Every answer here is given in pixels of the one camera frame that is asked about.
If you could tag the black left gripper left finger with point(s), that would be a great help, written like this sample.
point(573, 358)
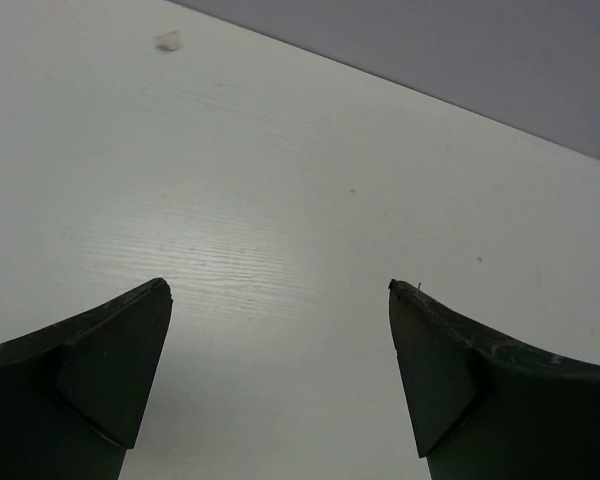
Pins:
point(73, 394)

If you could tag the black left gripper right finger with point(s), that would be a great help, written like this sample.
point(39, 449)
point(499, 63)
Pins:
point(484, 405)

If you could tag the small paper scrap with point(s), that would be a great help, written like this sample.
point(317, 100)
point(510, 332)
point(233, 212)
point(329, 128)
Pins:
point(169, 42)

